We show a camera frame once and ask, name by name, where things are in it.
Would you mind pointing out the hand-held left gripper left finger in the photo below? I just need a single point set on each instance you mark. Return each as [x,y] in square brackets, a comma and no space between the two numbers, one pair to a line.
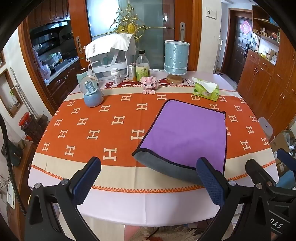
[85,183]

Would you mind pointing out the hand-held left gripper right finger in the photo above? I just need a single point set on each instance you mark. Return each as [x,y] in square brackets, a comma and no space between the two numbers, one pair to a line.
[211,183]

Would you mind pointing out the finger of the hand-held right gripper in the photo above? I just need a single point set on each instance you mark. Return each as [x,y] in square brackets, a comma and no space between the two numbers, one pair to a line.
[257,172]
[285,157]

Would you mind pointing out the purple grey towel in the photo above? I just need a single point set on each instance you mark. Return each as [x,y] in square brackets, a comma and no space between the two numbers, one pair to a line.
[185,136]

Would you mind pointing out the cardboard box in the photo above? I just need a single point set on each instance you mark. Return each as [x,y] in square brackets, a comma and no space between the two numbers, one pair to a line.
[281,141]

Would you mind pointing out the white chair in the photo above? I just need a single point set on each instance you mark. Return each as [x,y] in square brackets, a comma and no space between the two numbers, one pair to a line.
[265,127]

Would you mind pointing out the orange patterned tablecloth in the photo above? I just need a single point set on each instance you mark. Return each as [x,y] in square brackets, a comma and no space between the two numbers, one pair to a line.
[97,139]

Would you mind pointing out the shaggy rug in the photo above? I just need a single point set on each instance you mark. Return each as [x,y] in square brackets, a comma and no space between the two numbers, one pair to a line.
[180,233]

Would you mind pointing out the red lid jar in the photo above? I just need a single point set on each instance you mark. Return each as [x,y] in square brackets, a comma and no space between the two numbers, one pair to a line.
[25,120]

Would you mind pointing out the blue snow globe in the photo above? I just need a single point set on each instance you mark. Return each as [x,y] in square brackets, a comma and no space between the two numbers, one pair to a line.
[92,92]

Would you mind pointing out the green tissue pack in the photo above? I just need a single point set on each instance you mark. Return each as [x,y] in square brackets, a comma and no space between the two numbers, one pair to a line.
[205,90]

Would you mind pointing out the teal container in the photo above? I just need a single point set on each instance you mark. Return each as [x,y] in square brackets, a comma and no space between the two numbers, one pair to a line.
[81,77]

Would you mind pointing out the dark kitchen cabinet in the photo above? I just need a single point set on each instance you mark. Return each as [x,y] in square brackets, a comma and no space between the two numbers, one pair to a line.
[62,78]

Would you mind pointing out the white pill bottle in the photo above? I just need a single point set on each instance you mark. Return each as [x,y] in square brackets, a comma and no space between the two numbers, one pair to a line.
[115,77]

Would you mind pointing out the dark entry door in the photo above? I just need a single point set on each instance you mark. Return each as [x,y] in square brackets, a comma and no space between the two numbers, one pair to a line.
[241,51]

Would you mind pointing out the pink block pig toy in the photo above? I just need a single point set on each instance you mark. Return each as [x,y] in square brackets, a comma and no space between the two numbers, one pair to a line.
[149,83]

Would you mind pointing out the white countertop appliance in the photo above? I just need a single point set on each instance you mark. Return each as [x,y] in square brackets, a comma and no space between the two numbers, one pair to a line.
[104,66]

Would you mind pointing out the metal can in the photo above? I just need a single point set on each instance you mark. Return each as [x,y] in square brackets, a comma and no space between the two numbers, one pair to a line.
[131,72]

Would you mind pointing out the white plastic bag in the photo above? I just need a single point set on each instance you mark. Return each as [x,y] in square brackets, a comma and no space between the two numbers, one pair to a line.
[42,67]

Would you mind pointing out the glass bottle green label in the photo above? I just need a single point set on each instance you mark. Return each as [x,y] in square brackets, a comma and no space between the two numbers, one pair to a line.
[142,69]

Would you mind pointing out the blue cylinder table lamp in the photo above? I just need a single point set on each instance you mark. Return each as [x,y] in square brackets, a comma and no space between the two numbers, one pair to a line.
[176,59]

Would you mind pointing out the white towel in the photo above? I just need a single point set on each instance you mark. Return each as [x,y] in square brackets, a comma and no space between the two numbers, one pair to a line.
[108,45]

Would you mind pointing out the frosted glass door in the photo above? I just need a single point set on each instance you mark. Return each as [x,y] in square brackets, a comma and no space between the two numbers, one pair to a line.
[152,34]

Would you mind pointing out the gold door ornament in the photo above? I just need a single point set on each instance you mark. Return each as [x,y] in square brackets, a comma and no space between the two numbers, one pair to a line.
[129,25]

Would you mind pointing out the wooden wall cabinet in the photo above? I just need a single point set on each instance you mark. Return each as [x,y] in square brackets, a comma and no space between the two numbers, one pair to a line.
[266,69]

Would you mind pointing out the white wall switch panel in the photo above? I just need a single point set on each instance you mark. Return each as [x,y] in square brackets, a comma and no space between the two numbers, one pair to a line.
[211,12]

